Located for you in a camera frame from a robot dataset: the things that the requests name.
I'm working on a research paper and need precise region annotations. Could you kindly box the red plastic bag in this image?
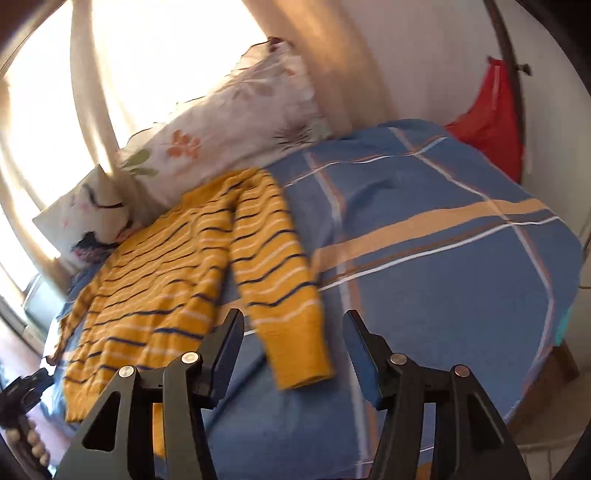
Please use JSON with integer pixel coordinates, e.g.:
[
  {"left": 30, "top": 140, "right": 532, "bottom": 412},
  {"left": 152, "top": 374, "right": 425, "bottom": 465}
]
[{"left": 446, "top": 58, "right": 524, "bottom": 183}]

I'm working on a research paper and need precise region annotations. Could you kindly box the dark curved bed rail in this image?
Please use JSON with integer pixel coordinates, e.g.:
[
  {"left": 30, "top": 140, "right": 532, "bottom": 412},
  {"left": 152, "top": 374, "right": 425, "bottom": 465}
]
[{"left": 483, "top": 0, "right": 531, "bottom": 184}]

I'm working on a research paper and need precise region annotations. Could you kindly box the blue plaid bed sheet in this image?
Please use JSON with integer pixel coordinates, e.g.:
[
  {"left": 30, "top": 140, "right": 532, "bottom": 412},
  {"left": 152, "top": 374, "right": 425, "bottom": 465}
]
[{"left": 42, "top": 120, "right": 582, "bottom": 479}]

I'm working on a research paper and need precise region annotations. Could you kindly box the person's left hand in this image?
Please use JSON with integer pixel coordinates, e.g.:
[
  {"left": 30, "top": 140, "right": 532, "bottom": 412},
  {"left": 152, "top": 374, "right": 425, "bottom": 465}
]
[{"left": 6, "top": 419, "right": 50, "bottom": 467}]

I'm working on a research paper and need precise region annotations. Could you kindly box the white floral leaf pillow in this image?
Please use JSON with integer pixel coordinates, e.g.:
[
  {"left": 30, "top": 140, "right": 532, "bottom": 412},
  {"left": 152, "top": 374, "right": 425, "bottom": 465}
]
[{"left": 118, "top": 37, "right": 332, "bottom": 207}]

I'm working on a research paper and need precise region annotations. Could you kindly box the yellow striped knit sweater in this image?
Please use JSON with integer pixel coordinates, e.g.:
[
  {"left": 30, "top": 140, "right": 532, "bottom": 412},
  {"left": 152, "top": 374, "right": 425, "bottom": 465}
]
[{"left": 45, "top": 166, "right": 336, "bottom": 458}]

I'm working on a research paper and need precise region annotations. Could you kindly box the beige sheer curtain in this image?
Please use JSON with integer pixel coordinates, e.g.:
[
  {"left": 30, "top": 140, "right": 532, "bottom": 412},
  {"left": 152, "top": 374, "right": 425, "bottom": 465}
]
[{"left": 1, "top": 1, "right": 394, "bottom": 288}]

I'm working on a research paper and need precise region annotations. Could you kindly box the white cushion with lady print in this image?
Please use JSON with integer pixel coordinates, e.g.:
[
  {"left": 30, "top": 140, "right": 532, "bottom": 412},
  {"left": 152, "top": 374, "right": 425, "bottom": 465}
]
[{"left": 33, "top": 166, "right": 139, "bottom": 272}]

